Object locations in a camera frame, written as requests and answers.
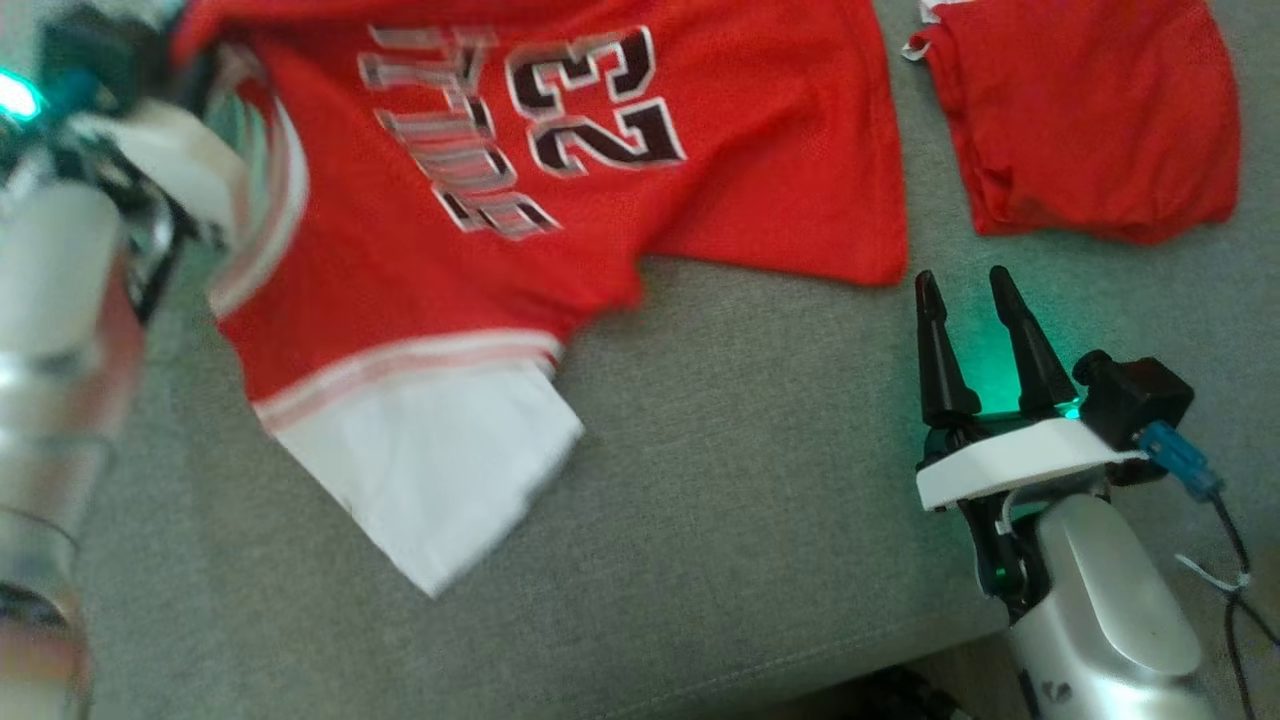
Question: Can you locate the red basketball jersey number 23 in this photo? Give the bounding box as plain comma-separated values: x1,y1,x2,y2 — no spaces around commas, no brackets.
165,0,911,601

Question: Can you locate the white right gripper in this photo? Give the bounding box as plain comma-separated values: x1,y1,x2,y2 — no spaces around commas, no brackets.
915,265,1151,512

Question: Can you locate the red shorts white side stripe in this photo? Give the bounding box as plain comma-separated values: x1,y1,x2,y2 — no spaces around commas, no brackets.
903,0,1243,246

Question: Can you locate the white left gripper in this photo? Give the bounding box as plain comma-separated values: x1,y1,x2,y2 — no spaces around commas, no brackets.
60,100,251,321

